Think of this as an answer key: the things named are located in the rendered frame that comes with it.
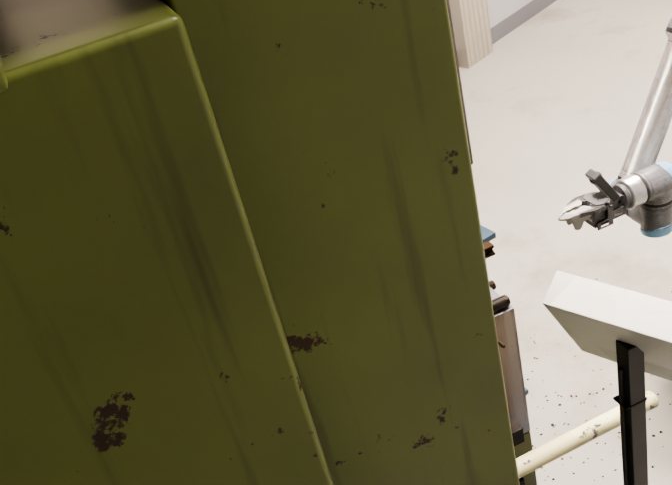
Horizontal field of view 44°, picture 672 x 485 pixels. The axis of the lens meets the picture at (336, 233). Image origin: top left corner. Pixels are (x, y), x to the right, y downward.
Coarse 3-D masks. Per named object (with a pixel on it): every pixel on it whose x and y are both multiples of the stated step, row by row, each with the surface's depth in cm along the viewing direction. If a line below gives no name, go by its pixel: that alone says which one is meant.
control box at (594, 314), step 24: (552, 288) 173; (576, 288) 170; (600, 288) 167; (552, 312) 175; (576, 312) 167; (600, 312) 165; (624, 312) 162; (648, 312) 160; (576, 336) 183; (600, 336) 174; (624, 336) 165; (648, 336) 158; (648, 360) 173
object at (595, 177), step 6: (588, 174) 226; (594, 174) 224; (600, 174) 223; (594, 180) 224; (600, 180) 224; (600, 186) 225; (606, 186) 226; (606, 192) 227; (612, 192) 227; (612, 198) 228
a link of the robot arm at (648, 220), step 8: (640, 208) 240; (648, 208) 236; (656, 208) 235; (664, 208) 235; (632, 216) 245; (640, 216) 241; (648, 216) 237; (656, 216) 236; (664, 216) 236; (640, 224) 243; (648, 224) 239; (656, 224) 237; (664, 224) 237; (648, 232) 240; (656, 232) 239; (664, 232) 239
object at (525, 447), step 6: (528, 432) 235; (528, 438) 236; (522, 444) 236; (528, 444) 237; (516, 450) 236; (522, 450) 237; (528, 450) 238; (516, 456) 237; (528, 474) 243; (534, 474) 244; (528, 480) 244; (534, 480) 245
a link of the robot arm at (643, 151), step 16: (656, 80) 238; (656, 96) 238; (656, 112) 238; (640, 128) 242; (656, 128) 240; (640, 144) 243; (656, 144) 242; (624, 160) 249; (640, 160) 244; (624, 176) 247
